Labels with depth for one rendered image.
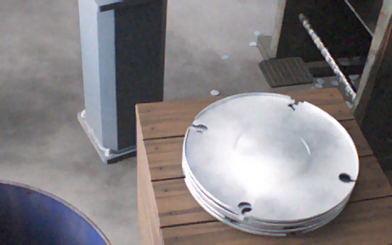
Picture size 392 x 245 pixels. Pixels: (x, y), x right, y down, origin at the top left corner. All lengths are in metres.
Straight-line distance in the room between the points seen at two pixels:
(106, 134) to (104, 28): 0.31
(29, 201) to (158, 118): 0.35
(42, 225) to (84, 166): 0.64
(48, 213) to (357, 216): 0.48
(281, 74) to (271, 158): 0.57
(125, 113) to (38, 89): 0.37
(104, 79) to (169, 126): 0.32
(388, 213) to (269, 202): 0.21
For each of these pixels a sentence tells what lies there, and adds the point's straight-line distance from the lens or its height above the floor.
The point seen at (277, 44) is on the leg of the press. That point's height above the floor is 0.08.
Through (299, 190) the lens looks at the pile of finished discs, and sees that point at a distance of 0.99.
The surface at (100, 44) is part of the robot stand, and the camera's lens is 1.33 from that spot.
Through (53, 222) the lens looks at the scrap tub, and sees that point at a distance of 0.88.
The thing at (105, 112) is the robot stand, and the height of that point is 0.14.
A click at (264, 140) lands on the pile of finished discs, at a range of 1.04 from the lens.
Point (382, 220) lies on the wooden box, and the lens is 1.03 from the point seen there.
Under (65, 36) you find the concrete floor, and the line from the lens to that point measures 1.93.
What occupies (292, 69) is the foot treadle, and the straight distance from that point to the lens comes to 1.58.
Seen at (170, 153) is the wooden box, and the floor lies 0.35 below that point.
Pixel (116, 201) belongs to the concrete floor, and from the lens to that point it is 1.44.
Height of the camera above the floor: 1.12
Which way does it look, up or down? 41 degrees down
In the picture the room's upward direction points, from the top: 8 degrees clockwise
